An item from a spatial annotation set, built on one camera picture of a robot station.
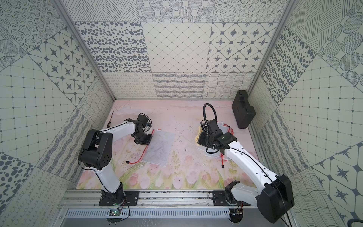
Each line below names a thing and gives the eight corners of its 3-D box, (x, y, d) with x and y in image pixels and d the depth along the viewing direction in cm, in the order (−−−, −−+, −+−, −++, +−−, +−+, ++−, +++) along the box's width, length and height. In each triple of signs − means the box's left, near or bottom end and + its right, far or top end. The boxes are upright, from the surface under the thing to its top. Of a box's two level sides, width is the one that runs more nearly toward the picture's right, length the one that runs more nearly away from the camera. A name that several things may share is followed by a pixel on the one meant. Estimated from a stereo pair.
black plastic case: (237, 129, 104) (245, 113, 90) (231, 107, 118) (237, 90, 104) (247, 129, 104) (256, 113, 90) (239, 107, 118) (247, 90, 104)
